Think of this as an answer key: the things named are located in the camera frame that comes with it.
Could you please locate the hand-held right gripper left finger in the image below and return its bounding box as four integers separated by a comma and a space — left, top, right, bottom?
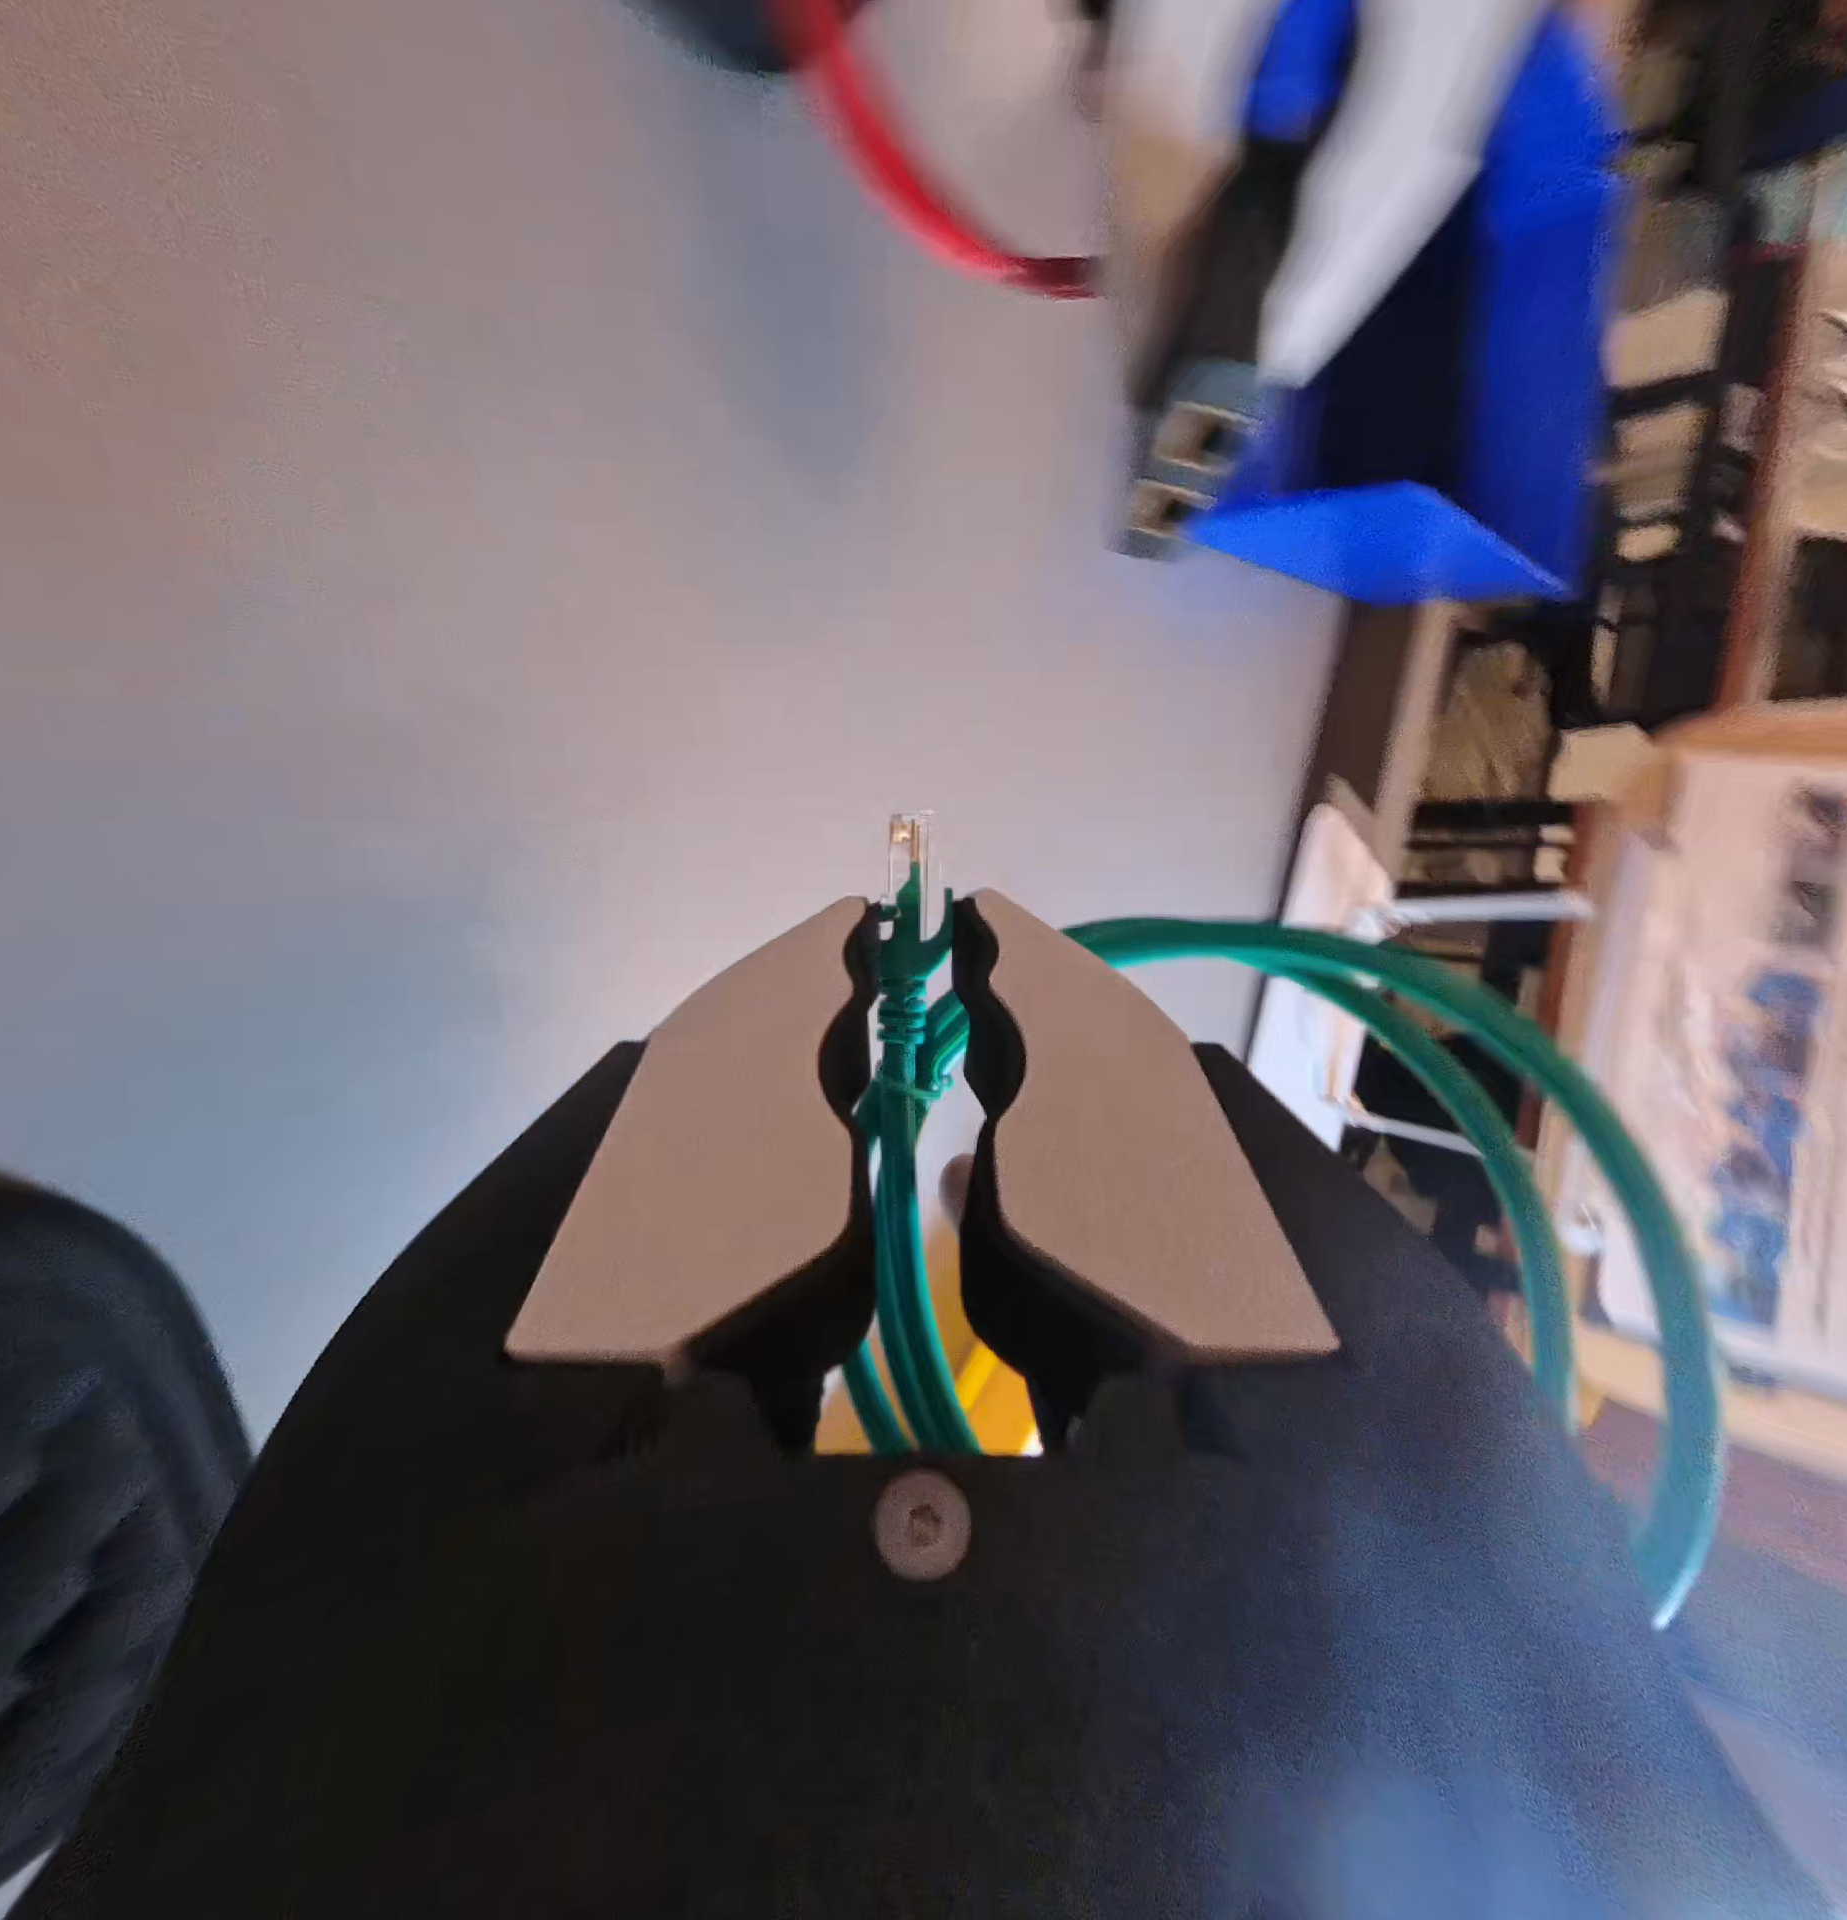
501, 894, 880, 1451

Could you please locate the standing poster board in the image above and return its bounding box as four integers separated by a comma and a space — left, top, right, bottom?
1552, 701, 1847, 1486

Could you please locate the red ethernet cable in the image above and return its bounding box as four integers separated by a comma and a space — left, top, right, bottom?
770, 0, 1109, 303

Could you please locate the green ethernet cable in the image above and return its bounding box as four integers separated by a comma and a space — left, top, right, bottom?
840, 809, 1729, 1634

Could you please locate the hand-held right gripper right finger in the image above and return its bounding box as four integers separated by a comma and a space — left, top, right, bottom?
953, 886, 1346, 1451

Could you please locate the yellow plastic bin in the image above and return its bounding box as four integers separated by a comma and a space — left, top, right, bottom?
814, 1189, 1047, 1457

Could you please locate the blue plastic bin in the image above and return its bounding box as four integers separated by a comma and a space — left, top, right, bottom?
1184, 0, 1625, 603

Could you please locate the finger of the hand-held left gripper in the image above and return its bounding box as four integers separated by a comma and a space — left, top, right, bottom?
1105, 142, 1239, 394
1259, 0, 1552, 383

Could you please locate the white monitor stand base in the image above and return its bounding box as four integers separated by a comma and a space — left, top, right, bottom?
1247, 801, 1592, 1157

